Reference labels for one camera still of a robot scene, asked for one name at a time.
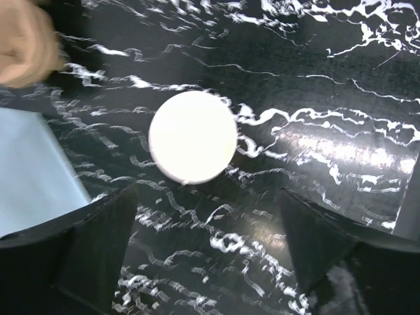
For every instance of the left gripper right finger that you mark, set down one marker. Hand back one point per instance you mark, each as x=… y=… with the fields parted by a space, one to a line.
x=344 y=267

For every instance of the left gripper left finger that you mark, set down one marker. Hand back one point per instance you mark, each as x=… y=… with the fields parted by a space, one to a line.
x=71 y=264

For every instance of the light blue paper bag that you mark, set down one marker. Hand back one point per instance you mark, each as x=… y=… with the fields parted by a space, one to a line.
x=38 y=182

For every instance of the single brown paper cup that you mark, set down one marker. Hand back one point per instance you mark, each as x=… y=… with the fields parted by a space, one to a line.
x=193 y=137

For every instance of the stack of pulp cup carriers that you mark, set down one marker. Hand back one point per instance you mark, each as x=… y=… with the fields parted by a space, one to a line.
x=30 y=47

